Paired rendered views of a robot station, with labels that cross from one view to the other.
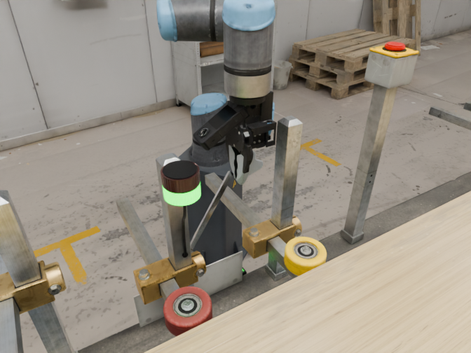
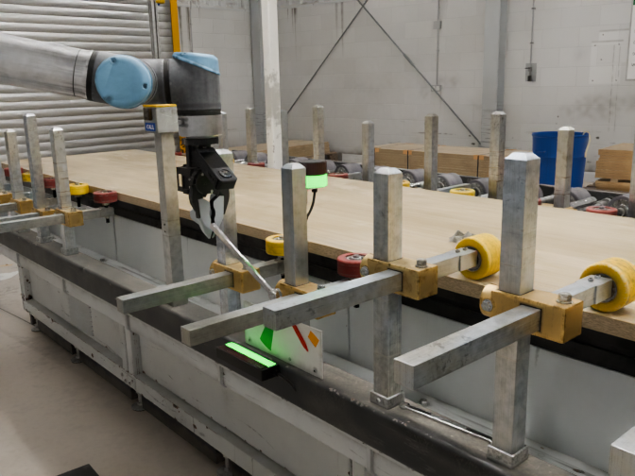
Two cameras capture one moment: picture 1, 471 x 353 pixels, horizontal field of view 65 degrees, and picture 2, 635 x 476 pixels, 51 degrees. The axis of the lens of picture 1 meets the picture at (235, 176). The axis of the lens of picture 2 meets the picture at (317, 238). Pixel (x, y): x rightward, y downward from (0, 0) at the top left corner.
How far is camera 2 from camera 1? 1.56 m
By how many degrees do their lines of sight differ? 91
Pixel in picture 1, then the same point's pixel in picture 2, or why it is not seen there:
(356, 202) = (178, 255)
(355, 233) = not seen: hidden behind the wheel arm
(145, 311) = (317, 355)
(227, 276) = (256, 331)
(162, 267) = (308, 286)
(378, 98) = (168, 145)
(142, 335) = (331, 376)
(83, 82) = not seen: outside the picture
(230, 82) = (216, 122)
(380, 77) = (173, 125)
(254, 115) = not seen: hidden behind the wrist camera
